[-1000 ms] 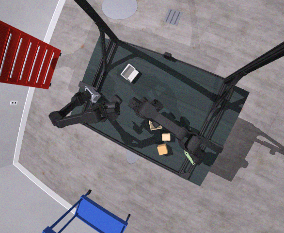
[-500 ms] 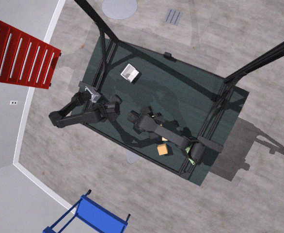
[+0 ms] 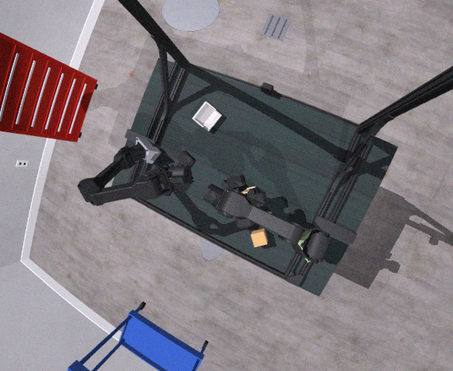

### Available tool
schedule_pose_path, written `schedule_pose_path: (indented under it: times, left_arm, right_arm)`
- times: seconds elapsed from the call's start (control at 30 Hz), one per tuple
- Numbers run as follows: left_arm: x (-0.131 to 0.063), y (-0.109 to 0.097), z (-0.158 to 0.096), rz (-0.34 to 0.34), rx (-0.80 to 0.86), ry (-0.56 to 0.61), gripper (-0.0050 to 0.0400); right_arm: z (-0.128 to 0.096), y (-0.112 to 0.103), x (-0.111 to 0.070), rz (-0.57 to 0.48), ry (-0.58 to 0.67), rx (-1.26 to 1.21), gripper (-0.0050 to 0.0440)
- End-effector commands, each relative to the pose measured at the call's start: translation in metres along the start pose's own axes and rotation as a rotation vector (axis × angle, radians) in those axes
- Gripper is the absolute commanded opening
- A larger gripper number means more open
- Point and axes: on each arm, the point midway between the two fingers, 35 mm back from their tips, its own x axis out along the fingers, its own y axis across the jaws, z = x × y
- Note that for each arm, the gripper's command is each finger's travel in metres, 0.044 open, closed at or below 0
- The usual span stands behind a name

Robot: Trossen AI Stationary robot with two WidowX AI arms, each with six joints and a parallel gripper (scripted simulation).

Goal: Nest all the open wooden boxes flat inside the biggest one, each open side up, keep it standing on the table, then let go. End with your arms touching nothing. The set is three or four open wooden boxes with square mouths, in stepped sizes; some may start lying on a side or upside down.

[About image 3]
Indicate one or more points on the tan cube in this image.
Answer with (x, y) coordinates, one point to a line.
(259, 238)

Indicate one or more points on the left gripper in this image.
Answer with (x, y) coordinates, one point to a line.
(238, 183)

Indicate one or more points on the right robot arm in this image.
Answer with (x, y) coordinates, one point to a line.
(147, 186)

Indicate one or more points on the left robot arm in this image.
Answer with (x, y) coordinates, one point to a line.
(233, 203)

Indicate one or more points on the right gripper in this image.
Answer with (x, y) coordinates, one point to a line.
(184, 159)

